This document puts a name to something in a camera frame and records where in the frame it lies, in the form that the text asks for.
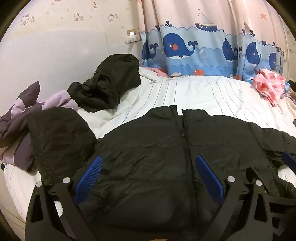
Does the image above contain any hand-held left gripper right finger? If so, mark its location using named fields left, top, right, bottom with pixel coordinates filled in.
left=195, top=155, right=271, bottom=241

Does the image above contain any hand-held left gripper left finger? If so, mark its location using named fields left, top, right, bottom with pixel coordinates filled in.
left=25, top=156, right=103, bottom=241

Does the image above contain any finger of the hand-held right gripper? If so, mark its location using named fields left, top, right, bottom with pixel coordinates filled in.
left=282, top=152, right=296, bottom=174

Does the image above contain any black puffer jacket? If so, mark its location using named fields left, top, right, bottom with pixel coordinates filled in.
left=28, top=105, right=296, bottom=241

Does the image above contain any pink checked cloth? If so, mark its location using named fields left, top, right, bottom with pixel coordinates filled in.
left=252, top=68, right=289, bottom=107

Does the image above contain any white striped bed sheet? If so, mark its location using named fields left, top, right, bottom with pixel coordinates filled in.
left=0, top=66, right=296, bottom=223

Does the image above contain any purple patchwork cloth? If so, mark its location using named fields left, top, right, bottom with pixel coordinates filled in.
left=0, top=81, right=79, bottom=172

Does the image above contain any black crumpled garment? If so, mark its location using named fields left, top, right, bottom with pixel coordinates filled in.
left=68, top=54, right=141, bottom=113

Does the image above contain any plain pink cloth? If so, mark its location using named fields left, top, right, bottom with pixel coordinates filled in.
left=146, top=67, right=168, bottom=76

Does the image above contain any whale print curtain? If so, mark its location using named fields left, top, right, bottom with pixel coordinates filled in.
left=136, top=0, right=289, bottom=80

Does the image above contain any white wall socket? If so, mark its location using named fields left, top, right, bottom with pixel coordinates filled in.
left=126, top=28, right=141, bottom=43

